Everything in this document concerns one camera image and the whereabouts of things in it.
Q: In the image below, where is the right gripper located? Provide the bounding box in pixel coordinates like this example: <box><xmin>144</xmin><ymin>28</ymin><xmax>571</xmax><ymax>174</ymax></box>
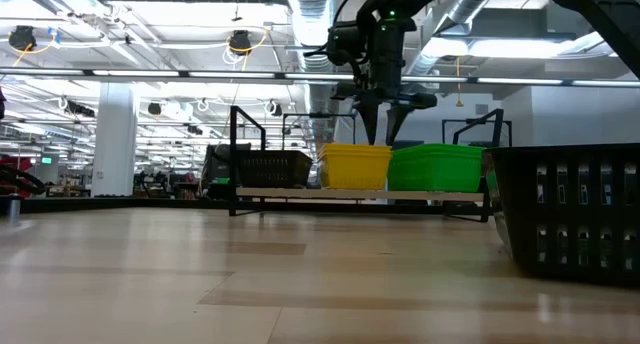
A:
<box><xmin>349</xmin><ymin>17</ymin><xmax>439</xmax><ymax>147</ymax></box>

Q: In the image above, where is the yellow plastic basket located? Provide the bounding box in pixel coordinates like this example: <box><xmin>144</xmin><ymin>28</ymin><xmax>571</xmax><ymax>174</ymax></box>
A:
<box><xmin>318</xmin><ymin>145</ymin><xmax>394</xmax><ymax>161</ymax></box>
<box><xmin>319</xmin><ymin>146</ymin><xmax>393</xmax><ymax>191</ymax></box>

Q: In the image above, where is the green plastic basket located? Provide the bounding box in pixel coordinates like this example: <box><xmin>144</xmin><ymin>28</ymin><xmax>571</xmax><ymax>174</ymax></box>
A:
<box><xmin>387</xmin><ymin>143</ymin><xmax>485</xmax><ymax>155</ymax></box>
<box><xmin>388</xmin><ymin>146</ymin><xmax>494</xmax><ymax>193</ymax></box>

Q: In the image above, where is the black plastic basket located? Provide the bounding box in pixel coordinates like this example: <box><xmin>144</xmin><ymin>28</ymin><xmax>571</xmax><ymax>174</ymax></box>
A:
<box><xmin>483</xmin><ymin>142</ymin><xmax>640</xmax><ymax>285</ymax></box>
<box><xmin>236</xmin><ymin>149</ymin><xmax>315</xmax><ymax>158</ymax></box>
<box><xmin>237</xmin><ymin>151</ymin><xmax>313</xmax><ymax>189</ymax></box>

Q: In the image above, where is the black metal wooden shelf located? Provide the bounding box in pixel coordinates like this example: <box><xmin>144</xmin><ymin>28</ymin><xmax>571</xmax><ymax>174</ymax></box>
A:
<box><xmin>228</xmin><ymin>105</ymin><xmax>505</xmax><ymax>224</ymax></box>

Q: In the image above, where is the yellow hanging pendant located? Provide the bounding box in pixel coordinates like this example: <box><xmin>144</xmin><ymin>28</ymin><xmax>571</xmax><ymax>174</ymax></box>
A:
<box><xmin>453</xmin><ymin>56</ymin><xmax>464</xmax><ymax>109</ymax></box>

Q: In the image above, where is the bright ceiling light panel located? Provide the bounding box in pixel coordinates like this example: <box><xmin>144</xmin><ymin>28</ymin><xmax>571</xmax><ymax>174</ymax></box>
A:
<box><xmin>422</xmin><ymin>33</ymin><xmax>616</xmax><ymax>60</ymax></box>

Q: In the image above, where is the long ceiling light strip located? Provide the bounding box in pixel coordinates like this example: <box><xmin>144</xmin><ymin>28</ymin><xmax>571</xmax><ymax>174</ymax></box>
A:
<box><xmin>0</xmin><ymin>67</ymin><xmax>640</xmax><ymax>88</ymax></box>

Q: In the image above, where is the black equipment box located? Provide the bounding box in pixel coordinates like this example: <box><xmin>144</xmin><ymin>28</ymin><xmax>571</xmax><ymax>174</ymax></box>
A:
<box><xmin>202</xmin><ymin>142</ymin><xmax>252</xmax><ymax>200</ymax></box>

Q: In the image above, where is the white pillar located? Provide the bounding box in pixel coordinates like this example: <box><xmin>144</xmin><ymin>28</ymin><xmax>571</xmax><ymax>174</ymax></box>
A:
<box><xmin>91</xmin><ymin>82</ymin><xmax>140</xmax><ymax>198</ymax></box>

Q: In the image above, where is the red and black machine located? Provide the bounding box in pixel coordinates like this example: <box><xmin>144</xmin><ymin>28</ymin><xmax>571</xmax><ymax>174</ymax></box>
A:
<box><xmin>0</xmin><ymin>153</ymin><xmax>49</xmax><ymax>198</ymax></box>

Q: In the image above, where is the small grey cylinder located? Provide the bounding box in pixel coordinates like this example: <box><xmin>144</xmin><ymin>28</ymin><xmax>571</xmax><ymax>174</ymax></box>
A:
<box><xmin>7</xmin><ymin>193</ymin><xmax>22</xmax><ymax>226</ymax></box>

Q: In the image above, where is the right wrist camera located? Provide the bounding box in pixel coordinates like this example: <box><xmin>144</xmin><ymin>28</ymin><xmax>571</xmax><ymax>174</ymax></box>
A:
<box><xmin>327</xmin><ymin>23</ymin><xmax>362</xmax><ymax>66</ymax></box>

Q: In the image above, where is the black metal background frame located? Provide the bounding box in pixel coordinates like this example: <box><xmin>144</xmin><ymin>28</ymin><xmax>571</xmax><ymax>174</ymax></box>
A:
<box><xmin>441</xmin><ymin>117</ymin><xmax>514</xmax><ymax>148</ymax></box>

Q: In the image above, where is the silver ventilation duct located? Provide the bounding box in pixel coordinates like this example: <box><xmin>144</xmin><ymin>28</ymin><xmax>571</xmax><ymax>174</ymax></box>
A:
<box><xmin>404</xmin><ymin>0</ymin><xmax>506</xmax><ymax>80</ymax></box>
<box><xmin>287</xmin><ymin>0</ymin><xmax>346</xmax><ymax>145</ymax></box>

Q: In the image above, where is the black hanging cable reel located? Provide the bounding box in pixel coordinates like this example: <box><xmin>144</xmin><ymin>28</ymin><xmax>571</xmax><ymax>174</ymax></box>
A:
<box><xmin>228</xmin><ymin>29</ymin><xmax>253</xmax><ymax>56</ymax></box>
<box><xmin>7</xmin><ymin>24</ymin><xmax>39</xmax><ymax>53</ymax></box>

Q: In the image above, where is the black aluminium table frame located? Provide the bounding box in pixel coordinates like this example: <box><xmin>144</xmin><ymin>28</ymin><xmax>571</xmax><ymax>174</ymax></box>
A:
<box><xmin>19</xmin><ymin>196</ymin><xmax>491</xmax><ymax>216</ymax></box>

